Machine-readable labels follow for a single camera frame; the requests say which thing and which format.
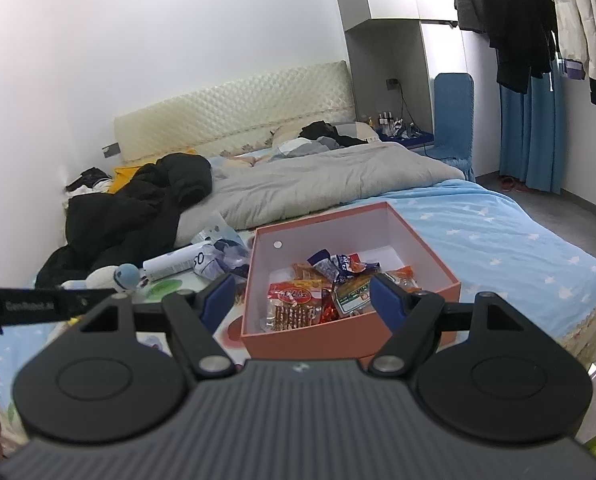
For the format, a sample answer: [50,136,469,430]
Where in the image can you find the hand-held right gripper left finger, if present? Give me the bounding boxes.
[65,273,237,378]

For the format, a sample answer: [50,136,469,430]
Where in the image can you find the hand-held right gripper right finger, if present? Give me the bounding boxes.
[368,273,538,378]

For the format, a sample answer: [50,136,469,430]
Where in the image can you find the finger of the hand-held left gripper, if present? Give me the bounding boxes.
[80,287,120,312]

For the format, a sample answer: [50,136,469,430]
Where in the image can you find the green white snack packet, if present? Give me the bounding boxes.
[334,280,379,317]

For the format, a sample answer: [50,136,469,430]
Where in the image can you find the blue white snack packet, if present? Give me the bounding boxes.
[308,249,381,286]

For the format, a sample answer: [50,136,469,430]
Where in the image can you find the red shiny snack packet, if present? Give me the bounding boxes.
[319,292,339,323]

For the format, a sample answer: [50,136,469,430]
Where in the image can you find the red packet white label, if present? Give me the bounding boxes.
[267,281,315,307]

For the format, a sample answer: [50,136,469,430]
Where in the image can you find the brown pretzel clear packet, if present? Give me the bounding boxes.
[259,304,325,333]

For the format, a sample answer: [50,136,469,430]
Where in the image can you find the orange clear snack packet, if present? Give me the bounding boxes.
[290,261,329,283]

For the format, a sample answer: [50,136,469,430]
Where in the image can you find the orange cardboard box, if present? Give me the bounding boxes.
[240,201,462,361]

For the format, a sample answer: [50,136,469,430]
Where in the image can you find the white blue plush toy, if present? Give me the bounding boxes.
[60,262,143,295]

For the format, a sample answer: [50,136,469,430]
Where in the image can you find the crumpled plastic bag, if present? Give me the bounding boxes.
[193,237,251,281]

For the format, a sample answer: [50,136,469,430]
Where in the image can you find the white cylinder bottle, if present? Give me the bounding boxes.
[142,241,213,281]

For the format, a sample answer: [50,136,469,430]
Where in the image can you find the black jacket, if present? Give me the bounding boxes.
[35,152,213,288]

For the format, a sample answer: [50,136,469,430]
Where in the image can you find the black white clothes pile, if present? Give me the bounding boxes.
[64,166,113,201]

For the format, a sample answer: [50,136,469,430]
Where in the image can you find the yellow cloth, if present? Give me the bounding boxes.
[108,162,146,195]

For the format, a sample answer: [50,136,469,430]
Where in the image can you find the blue star bedsheet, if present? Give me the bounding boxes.
[358,179,596,356]

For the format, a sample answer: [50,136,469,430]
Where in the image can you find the grey quilt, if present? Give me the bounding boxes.
[178,141,466,248]

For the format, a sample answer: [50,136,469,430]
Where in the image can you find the nightstand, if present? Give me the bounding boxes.
[378,127,436,153]

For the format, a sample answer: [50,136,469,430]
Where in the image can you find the grey blue clothes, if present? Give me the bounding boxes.
[270,137,339,161]

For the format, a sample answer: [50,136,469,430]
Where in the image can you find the red shoes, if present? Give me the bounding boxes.
[499,176,533,194]

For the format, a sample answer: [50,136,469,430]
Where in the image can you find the cream padded headboard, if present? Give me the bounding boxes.
[114,60,355,163]

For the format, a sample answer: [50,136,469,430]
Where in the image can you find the blue covered chair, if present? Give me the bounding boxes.
[430,72,476,181]

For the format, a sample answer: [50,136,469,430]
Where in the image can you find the blue curtain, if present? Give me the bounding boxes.
[498,60,568,195]

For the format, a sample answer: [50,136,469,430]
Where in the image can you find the grey tall cabinet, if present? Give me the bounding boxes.
[328,0,466,141]

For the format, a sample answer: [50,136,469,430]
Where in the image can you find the black hanging coat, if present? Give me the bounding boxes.
[478,0,558,93]

